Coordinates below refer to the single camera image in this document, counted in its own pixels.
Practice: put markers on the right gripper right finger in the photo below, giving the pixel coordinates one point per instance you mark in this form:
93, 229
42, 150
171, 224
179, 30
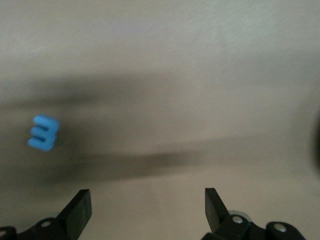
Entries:
215, 212

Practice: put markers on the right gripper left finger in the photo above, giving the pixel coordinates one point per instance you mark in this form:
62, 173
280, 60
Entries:
77, 215

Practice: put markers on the blue foam letter m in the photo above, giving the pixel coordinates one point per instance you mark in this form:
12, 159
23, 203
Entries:
43, 132

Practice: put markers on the brown table cover mat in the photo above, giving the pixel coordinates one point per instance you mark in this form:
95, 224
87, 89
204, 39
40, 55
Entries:
175, 50

